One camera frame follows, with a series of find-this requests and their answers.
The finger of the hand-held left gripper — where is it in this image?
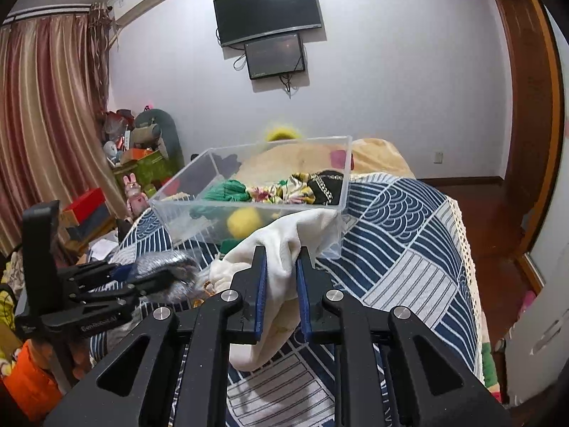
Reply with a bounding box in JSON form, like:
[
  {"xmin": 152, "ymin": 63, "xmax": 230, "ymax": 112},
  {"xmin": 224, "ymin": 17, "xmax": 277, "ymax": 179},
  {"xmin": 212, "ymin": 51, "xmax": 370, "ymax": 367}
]
[
  {"xmin": 75, "ymin": 270, "xmax": 179, "ymax": 307},
  {"xmin": 67, "ymin": 262, "xmax": 134, "ymax": 286}
]

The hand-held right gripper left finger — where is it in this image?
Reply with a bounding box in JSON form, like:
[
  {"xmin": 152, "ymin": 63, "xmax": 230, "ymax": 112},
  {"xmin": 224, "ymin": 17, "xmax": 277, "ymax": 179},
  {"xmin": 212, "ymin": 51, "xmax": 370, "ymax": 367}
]
[{"xmin": 42, "ymin": 246, "xmax": 268, "ymax": 427}]

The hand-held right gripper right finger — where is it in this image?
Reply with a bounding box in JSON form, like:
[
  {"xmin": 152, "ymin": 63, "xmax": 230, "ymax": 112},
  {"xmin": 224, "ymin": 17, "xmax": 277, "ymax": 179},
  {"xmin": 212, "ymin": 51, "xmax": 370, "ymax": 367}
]
[{"xmin": 295, "ymin": 246, "xmax": 513, "ymax": 427}]

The grey fluffy cloth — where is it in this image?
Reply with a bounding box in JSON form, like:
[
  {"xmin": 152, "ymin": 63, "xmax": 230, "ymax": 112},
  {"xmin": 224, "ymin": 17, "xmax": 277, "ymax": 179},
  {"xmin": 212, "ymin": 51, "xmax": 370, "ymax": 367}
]
[{"xmin": 127, "ymin": 250, "xmax": 202, "ymax": 300}]

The white cloth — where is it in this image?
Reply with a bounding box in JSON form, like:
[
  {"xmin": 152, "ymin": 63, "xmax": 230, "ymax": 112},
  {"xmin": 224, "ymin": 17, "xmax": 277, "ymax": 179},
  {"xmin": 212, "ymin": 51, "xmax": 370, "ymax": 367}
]
[{"xmin": 209, "ymin": 209, "xmax": 341, "ymax": 372}]

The clear plastic box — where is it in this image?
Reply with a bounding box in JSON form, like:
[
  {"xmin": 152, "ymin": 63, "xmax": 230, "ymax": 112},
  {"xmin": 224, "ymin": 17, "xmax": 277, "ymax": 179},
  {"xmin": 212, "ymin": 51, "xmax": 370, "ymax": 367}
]
[{"xmin": 149, "ymin": 135, "xmax": 355, "ymax": 262}]

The yellow plush ball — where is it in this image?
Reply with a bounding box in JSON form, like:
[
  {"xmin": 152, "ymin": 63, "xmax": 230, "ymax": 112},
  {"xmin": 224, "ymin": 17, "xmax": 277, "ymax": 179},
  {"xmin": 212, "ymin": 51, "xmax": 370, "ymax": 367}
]
[{"xmin": 227, "ymin": 207, "xmax": 264, "ymax": 237}]

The red box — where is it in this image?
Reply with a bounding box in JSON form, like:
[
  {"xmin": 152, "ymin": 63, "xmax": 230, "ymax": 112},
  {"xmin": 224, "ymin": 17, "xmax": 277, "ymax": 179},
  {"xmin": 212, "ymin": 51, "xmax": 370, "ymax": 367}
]
[{"xmin": 64, "ymin": 188, "xmax": 108, "ymax": 224}]

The pink rabbit toy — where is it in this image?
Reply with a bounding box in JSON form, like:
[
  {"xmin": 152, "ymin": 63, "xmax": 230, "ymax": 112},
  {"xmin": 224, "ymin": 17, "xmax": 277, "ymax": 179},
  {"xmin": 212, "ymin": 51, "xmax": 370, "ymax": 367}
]
[{"xmin": 122, "ymin": 173, "xmax": 150, "ymax": 220}]

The floral patterned cloth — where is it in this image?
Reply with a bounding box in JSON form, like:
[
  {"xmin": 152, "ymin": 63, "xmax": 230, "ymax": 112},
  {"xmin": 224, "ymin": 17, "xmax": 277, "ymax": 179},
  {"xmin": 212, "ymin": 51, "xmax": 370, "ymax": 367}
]
[{"xmin": 249, "ymin": 173, "xmax": 317, "ymax": 205}]

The orange cloth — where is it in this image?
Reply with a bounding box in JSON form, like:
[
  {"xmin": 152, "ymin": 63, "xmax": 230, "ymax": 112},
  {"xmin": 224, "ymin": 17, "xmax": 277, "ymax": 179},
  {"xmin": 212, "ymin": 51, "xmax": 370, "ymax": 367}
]
[{"xmin": 2, "ymin": 340, "xmax": 64, "ymax": 422}]

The blue patterned bed cover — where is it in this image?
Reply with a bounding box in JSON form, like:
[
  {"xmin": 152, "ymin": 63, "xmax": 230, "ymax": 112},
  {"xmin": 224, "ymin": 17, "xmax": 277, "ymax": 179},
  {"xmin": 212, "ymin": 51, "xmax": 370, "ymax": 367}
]
[{"xmin": 89, "ymin": 173, "xmax": 484, "ymax": 427}]

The green cloth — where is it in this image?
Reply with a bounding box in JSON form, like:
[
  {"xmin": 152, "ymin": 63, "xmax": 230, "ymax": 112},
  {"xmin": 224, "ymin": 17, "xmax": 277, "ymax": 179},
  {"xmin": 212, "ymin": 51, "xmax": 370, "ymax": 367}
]
[{"xmin": 202, "ymin": 179, "xmax": 250, "ymax": 204}]

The green cardboard box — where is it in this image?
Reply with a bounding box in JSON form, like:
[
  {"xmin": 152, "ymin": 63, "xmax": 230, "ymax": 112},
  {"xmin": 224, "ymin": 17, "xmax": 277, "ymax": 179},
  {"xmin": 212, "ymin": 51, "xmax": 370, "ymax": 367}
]
[{"xmin": 113, "ymin": 150, "xmax": 175, "ymax": 193}]

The black gold-trimmed cloth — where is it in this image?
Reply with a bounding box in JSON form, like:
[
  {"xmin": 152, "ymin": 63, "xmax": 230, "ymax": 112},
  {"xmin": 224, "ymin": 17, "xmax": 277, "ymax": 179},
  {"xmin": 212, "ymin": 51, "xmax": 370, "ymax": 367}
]
[{"xmin": 307, "ymin": 170, "xmax": 346, "ymax": 206}]

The striped red curtain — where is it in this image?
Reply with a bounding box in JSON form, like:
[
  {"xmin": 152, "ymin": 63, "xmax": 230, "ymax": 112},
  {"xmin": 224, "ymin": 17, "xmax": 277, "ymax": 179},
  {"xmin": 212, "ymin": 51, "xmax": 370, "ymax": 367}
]
[{"xmin": 0, "ymin": 2, "xmax": 113, "ymax": 256}]

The green plush toy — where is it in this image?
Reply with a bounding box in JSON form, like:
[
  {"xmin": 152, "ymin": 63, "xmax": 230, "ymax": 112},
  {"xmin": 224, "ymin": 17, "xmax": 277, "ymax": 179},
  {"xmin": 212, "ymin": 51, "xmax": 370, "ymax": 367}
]
[{"xmin": 133, "ymin": 107, "xmax": 184, "ymax": 163}]

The yellow fluffy toy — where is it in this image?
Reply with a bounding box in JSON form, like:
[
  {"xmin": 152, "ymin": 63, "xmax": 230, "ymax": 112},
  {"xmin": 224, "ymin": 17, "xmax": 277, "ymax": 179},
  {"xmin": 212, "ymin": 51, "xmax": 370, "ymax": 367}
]
[{"xmin": 262, "ymin": 123, "xmax": 306, "ymax": 143}]

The beige blanket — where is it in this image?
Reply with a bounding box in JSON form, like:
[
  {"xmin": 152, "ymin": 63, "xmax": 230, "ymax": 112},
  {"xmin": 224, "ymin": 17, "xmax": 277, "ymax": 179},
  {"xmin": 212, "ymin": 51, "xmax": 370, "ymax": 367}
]
[{"xmin": 231, "ymin": 137, "xmax": 416, "ymax": 188}]

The small wall monitor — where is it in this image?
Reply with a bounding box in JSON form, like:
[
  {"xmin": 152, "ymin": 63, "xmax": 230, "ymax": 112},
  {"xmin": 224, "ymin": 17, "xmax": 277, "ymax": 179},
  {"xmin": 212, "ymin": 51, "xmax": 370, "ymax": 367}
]
[{"xmin": 244, "ymin": 33, "xmax": 307, "ymax": 81}]

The wall-mounted television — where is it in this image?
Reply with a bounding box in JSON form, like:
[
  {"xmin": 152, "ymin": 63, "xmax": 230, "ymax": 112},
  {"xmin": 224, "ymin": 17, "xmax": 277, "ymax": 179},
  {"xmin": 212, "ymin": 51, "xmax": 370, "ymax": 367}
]
[{"xmin": 213, "ymin": 0, "xmax": 324, "ymax": 48}]

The wooden door frame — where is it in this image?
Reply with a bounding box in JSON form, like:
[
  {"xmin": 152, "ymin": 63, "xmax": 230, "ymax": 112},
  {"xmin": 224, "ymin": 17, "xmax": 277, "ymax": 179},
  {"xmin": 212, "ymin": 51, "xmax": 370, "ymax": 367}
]
[{"xmin": 486, "ymin": 0, "xmax": 566, "ymax": 279}]

